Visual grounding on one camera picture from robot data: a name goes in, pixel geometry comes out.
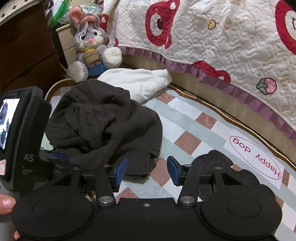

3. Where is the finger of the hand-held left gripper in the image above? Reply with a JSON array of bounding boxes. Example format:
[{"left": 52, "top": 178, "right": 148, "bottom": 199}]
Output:
[{"left": 40, "top": 150, "right": 75, "bottom": 179}]

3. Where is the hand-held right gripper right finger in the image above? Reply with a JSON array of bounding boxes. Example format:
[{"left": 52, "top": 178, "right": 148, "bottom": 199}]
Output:
[{"left": 167, "top": 156, "right": 241, "bottom": 207}]

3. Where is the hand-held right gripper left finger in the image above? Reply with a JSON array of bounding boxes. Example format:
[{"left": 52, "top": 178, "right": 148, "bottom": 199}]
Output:
[{"left": 52, "top": 158, "right": 129, "bottom": 208}]

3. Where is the dark brown knit sweater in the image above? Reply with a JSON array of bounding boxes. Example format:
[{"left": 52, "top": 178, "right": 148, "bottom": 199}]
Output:
[{"left": 45, "top": 79, "right": 163, "bottom": 179}]

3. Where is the person's left hand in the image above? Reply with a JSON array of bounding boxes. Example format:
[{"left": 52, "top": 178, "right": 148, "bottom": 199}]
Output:
[{"left": 0, "top": 194, "right": 16, "bottom": 215}]

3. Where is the dark brown wooden cabinet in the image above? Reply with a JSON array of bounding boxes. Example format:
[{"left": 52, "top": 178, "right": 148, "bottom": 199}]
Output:
[{"left": 0, "top": 0, "right": 65, "bottom": 93}]

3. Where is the beige bed base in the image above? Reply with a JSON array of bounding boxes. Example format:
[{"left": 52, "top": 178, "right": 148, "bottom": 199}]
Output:
[{"left": 120, "top": 53, "right": 296, "bottom": 158}]

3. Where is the white cloth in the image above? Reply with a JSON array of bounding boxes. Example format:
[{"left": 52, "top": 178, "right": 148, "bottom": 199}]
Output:
[{"left": 97, "top": 68, "right": 172, "bottom": 103}]

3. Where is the cream nightstand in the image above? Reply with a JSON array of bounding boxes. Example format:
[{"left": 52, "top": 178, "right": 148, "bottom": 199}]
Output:
[{"left": 55, "top": 22, "right": 80, "bottom": 70}]

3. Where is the grey plush rabbit toy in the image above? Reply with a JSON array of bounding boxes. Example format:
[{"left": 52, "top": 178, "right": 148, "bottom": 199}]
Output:
[{"left": 66, "top": 6, "right": 123, "bottom": 82}]

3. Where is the green bag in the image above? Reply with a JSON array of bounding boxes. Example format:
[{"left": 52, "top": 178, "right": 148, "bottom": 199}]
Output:
[{"left": 47, "top": 0, "right": 80, "bottom": 29}]

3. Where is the white quilted bear-print bedspread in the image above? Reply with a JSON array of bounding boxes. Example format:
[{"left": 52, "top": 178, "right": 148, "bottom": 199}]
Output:
[{"left": 99, "top": 0, "right": 296, "bottom": 143}]

